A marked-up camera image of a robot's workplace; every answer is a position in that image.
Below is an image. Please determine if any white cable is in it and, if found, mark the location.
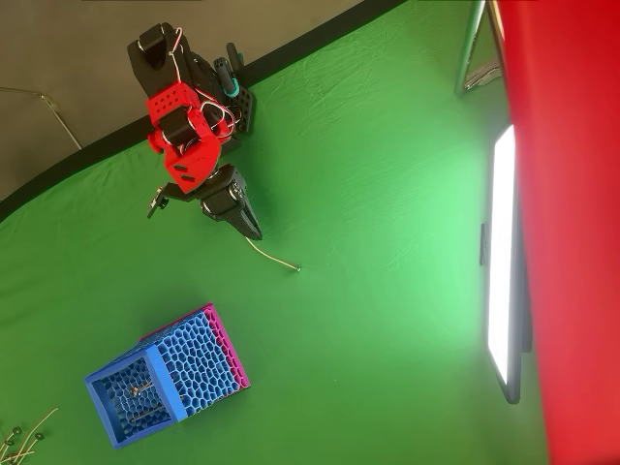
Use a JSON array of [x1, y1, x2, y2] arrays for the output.
[[245, 235, 302, 272]]

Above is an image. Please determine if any blue and magenta mesh basket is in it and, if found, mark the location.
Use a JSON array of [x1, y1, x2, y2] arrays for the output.
[[82, 302, 252, 450]]

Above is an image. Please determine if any green table cloth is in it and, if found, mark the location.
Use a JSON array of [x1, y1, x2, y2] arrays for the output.
[[0, 0, 551, 465]]

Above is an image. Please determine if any black monitor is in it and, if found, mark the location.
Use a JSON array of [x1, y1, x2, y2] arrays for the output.
[[479, 123, 533, 406]]

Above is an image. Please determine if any chrome tube stand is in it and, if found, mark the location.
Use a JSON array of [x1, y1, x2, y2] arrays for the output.
[[453, 0, 504, 99]]

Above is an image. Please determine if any red cover sheet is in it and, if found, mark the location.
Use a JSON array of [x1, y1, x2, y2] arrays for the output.
[[494, 0, 620, 465]]

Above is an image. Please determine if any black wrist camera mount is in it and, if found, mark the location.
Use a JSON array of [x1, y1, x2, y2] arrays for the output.
[[146, 182, 195, 220]]

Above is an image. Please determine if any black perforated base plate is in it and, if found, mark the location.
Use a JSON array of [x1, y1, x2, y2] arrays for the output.
[[227, 82, 257, 140]]

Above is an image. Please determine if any thin grey cable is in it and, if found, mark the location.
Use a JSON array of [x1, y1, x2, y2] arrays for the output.
[[0, 85, 84, 151]]

